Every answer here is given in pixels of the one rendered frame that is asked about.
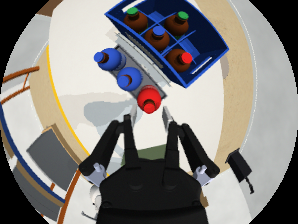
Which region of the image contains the red bottle with pale pink label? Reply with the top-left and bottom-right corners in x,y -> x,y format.
137,85 -> 161,114

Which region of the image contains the blue crate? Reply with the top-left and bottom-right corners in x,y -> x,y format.
104,0 -> 229,88

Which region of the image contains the brown bottle with red cap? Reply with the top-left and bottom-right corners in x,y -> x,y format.
164,49 -> 192,73

